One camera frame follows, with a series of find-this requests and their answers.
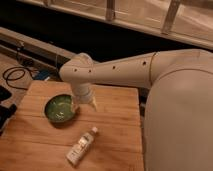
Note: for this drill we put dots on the green ceramic bowl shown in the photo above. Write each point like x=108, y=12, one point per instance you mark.
x=58, y=109

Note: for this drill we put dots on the black device at left edge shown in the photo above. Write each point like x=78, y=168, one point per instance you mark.
x=5, y=112

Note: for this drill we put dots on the small white labelled bottle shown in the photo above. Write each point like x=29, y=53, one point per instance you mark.
x=79, y=149

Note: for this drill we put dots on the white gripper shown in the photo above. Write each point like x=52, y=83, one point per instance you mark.
x=83, y=94

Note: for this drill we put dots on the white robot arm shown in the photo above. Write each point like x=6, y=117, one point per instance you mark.
x=178, y=123

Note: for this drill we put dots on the blue box on floor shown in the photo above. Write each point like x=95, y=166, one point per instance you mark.
x=42, y=75

